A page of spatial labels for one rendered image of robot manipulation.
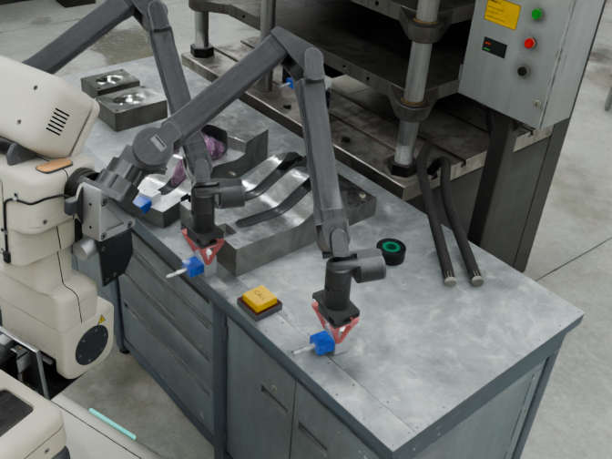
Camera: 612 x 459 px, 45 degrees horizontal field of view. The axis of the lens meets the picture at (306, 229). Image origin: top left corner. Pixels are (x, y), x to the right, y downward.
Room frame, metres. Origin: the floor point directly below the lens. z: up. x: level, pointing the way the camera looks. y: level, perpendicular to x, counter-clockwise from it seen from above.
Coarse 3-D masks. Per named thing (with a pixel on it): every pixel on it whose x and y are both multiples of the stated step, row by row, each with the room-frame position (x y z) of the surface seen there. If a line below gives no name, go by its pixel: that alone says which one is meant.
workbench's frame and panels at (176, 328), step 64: (128, 320) 1.89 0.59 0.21; (192, 320) 1.59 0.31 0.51; (576, 320) 1.40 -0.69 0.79; (192, 384) 1.60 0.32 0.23; (256, 384) 1.36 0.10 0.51; (512, 384) 1.29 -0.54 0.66; (256, 448) 1.36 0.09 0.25; (320, 448) 1.18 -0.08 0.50; (384, 448) 0.96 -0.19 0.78; (448, 448) 1.15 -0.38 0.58; (512, 448) 1.38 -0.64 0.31
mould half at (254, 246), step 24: (264, 168) 1.81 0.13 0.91; (264, 192) 1.72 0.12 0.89; (288, 192) 1.71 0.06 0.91; (360, 192) 1.81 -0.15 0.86; (216, 216) 1.59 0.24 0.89; (240, 216) 1.60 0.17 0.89; (288, 216) 1.62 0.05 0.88; (312, 216) 1.62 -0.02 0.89; (360, 216) 1.75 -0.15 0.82; (240, 240) 1.49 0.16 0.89; (264, 240) 1.51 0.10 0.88; (288, 240) 1.57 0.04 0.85; (312, 240) 1.63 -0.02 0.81; (240, 264) 1.46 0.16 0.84; (264, 264) 1.51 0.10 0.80
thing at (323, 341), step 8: (328, 328) 1.23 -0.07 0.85; (344, 328) 1.23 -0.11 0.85; (312, 336) 1.21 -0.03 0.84; (320, 336) 1.21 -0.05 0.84; (328, 336) 1.22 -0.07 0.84; (312, 344) 1.19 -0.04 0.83; (320, 344) 1.19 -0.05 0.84; (328, 344) 1.19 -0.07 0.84; (336, 344) 1.20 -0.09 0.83; (344, 344) 1.21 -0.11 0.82; (296, 352) 1.17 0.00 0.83; (320, 352) 1.18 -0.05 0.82; (336, 352) 1.20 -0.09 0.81
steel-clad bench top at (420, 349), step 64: (128, 64) 2.74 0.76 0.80; (384, 192) 1.92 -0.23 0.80; (192, 256) 1.52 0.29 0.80; (320, 256) 1.57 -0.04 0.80; (384, 320) 1.33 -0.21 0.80; (448, 320) 1.35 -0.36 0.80; (512, 320) 1.37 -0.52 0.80; (320, 384) 1.11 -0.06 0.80; (384, 384) 1.12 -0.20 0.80; (448, 384) 1.14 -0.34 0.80
